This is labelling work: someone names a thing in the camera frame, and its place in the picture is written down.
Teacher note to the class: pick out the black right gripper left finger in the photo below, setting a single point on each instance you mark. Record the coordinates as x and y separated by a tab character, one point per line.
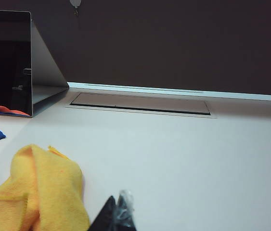
104	219

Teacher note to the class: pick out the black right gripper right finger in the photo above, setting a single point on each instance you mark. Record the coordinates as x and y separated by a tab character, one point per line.
125	216

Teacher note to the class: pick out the yellow microfiber rag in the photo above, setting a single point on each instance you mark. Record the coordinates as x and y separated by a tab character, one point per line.
41	187

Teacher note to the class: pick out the metal standing mirror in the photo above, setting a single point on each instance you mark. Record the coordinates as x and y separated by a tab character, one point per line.
41	96

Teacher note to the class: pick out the wide brown partition panel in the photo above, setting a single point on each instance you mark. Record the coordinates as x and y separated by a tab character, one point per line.
173	43

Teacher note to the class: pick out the white wall hook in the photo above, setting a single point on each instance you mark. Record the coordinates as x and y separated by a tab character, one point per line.
75	3

